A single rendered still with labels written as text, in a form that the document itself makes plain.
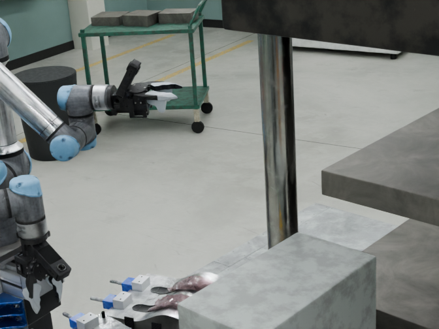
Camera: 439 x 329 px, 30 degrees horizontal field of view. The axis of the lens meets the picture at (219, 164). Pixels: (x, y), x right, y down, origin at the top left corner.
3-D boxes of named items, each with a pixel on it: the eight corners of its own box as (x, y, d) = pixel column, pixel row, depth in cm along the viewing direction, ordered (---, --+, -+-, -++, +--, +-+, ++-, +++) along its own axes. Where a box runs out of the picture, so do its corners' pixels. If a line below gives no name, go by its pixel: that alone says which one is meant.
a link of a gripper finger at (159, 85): (183, 97, 243) (152, 101, 243) (181, 79, 241) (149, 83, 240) (183, 102, 241) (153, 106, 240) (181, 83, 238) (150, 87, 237)
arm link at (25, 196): (3, 177, 206) (37, 170, 208) (10, 216, 210) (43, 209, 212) (7, 187, 199) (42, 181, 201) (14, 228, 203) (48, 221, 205)
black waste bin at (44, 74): (10, 158, 621) (-4, 79, 599) (53, 138, 658) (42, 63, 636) (56, 167, 596) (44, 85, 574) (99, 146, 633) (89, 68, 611)
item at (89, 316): (57, 325, 233) (55, 309, 231) (71, 317, 236) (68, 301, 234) (86, 341, 224) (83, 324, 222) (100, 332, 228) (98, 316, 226)
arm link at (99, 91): (97, 80, 242) (89, 91, 235) (112, 79, 242) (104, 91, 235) (101, 103, 246) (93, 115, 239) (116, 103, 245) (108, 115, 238)
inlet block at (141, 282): (106, 292, 255) (104, 277, 254) (115, 284, 260) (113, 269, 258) (143, 299, 250) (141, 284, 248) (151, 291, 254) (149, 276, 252)
